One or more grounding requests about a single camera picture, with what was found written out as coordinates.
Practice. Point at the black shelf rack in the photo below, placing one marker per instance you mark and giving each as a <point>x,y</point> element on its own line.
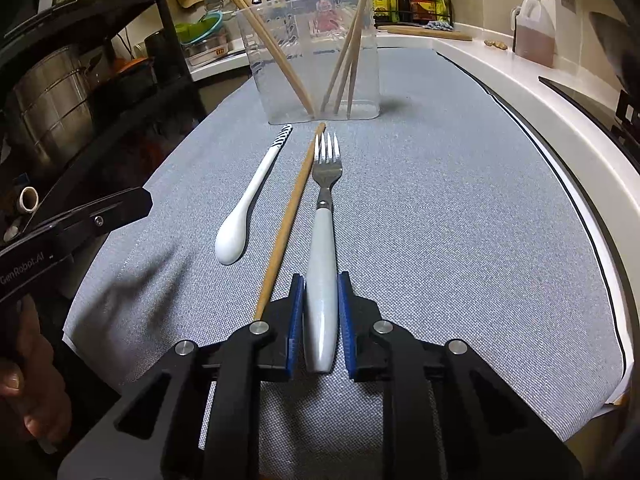
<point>172,35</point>

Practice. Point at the orange cookware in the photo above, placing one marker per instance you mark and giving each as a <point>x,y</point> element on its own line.
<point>132,64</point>

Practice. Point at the person's left hand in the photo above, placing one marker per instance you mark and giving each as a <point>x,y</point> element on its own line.
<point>35,385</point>

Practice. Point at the small brown nuts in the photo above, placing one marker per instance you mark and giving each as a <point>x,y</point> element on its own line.
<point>495,45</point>

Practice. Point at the grey cloth mat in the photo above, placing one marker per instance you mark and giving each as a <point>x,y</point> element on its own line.
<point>425,210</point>

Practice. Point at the tape roll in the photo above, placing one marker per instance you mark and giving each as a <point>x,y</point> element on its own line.
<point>22,208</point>

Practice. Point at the blue white cloth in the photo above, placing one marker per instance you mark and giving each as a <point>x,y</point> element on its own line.
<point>439,25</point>

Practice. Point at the black wok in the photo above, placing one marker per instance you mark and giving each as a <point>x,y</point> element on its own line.
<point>620,45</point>

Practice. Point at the steel stock pot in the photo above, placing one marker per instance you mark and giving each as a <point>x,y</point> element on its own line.
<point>50,105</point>

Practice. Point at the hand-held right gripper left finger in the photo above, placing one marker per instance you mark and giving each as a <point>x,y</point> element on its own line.
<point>297,330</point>

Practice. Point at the wooden chopstick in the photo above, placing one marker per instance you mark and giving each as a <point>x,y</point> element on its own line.
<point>265,35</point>
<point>335,75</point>
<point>354,77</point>
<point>261,35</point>
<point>290,220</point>
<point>346,76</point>
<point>270,35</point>
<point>256,35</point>

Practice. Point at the green bowl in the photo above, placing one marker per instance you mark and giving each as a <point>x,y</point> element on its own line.
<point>200,30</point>

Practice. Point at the metal tray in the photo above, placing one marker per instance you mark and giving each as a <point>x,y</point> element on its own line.
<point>205,52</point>

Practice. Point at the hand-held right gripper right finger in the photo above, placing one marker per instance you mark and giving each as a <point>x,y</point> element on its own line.
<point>346,330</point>

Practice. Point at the clear plastic utensil container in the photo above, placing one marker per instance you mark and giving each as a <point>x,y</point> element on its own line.
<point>320,75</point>

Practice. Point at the wooden cutting board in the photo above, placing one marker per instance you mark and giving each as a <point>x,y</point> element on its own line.
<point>440,35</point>

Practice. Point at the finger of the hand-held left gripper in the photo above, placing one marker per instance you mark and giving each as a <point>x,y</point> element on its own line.
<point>115,212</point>

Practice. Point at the red refill pouch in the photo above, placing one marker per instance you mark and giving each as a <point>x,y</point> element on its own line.
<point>327,15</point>

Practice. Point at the cooking oil jug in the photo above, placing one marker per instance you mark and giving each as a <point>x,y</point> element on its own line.
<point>535,40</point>

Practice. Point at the black stove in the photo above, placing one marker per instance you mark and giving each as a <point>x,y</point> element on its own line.
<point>585,97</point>

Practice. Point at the row of condiment bottles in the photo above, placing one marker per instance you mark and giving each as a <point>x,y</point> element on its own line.
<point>405,2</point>

